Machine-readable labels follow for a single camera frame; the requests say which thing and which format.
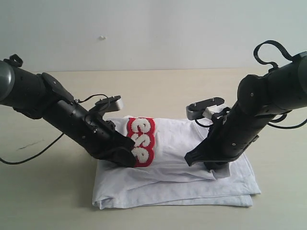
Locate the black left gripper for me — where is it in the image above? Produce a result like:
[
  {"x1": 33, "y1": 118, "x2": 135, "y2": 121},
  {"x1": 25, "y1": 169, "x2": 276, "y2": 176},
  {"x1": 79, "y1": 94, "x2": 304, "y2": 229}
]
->
[{"x1": 85, "y1": 106, "x2": 136, "y2": 167}]

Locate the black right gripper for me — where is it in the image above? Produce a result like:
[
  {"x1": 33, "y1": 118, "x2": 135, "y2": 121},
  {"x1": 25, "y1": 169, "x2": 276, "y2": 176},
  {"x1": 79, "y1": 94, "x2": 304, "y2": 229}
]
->
[{"x1": 184, "y1": 112, "x2": 240, "y2": 179}]

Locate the white t-shirt red lettering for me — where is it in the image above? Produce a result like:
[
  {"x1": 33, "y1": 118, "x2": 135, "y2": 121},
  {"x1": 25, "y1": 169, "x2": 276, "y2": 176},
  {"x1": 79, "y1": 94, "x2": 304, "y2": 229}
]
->
[{"x1": 92, "y1": 116, "x2": 260, "y2": 209}]

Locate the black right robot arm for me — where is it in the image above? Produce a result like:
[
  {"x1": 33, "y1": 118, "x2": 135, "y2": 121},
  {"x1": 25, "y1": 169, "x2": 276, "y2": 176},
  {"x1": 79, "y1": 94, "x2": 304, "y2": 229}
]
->
[{"x1": 184, "y1": 52, "x2": 307, "y2": 170}]

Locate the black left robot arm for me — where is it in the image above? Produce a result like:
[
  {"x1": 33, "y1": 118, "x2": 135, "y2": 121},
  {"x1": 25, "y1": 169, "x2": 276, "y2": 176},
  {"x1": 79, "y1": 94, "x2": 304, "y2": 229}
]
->
[{"x1": 0, "y1": 54, "x2": 136, "y2": 167}]

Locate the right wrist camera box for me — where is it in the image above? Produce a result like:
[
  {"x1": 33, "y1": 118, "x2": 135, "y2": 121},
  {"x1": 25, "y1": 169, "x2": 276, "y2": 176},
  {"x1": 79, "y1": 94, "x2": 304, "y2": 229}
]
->
[{"x1": 186, "y1": 97, "x2": 224, "y2": 120}]

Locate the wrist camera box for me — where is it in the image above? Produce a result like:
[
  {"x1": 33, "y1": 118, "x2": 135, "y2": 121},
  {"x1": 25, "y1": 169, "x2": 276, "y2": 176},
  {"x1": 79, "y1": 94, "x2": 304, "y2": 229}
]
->
[
  {"x1": 95, "y1": 95, "x2": 124, "y2": 113},
  {"x1": 186, "y1": 97, "x2": 224, "y2": 120}
]

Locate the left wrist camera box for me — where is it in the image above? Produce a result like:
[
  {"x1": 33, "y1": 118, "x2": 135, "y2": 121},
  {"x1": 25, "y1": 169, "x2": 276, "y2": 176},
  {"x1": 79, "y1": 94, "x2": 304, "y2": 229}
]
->
[{"x1": 95, "y1": 95, "x2": 124, "y2": 113}]

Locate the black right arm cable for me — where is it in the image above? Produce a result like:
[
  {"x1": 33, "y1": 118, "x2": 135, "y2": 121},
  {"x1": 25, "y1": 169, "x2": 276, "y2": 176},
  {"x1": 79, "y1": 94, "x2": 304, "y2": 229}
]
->
[{"x1": 194, "y1": 40, "x2": 307, "y2": 130}]

